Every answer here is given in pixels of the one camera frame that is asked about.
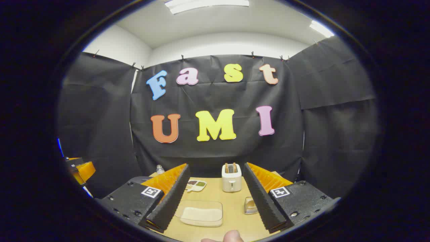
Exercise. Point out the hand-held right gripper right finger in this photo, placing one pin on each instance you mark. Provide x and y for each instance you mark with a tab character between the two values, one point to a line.
260	198

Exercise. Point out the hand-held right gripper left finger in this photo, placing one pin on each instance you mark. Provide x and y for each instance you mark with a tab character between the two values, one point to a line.
174	198

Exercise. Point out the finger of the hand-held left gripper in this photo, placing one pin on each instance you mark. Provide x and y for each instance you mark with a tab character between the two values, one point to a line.
86	170

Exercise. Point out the clear chopstick holder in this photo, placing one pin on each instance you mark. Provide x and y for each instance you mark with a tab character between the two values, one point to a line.
250	205

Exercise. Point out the computer monitor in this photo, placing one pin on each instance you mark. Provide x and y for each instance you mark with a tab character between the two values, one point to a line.
59	146

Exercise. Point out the divided white bean dish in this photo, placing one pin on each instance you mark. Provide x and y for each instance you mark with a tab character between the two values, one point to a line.
198	184

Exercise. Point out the small clear water bottle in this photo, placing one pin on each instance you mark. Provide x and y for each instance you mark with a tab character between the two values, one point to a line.
160	169

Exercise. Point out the white toaster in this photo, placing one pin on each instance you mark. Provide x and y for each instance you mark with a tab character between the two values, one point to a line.
231	183

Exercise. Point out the clear plastic container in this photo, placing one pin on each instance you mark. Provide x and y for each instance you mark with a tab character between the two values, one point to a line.
215	204

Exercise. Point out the black backdrop cloth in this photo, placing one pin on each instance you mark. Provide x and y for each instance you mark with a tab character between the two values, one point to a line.
218	97

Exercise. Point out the ceiling light panel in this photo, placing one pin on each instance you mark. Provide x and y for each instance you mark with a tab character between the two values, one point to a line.
320	28

